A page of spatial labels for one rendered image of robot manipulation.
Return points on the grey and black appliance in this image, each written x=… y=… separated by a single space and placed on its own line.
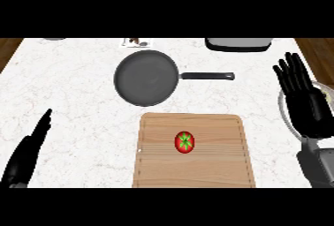
x=238 y=44

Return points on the dark grey frying pan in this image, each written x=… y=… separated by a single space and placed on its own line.
x=148 y=77

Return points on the small white picture card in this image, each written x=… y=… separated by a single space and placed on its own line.
x=136 y=42

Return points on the small grey object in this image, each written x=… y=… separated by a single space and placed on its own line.
x=54 y=39

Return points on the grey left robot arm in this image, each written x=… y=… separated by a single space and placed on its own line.
x=17 y=185

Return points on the red tomato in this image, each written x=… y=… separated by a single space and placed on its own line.
x=184 y=142

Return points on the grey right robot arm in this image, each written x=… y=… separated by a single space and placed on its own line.
x=320 y=164

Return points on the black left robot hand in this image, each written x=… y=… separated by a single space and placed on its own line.
x=26 y=153

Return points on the wooden cutting board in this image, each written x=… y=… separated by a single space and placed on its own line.
x=194 y=153

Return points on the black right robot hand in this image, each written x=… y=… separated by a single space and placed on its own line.
x=306 y=100

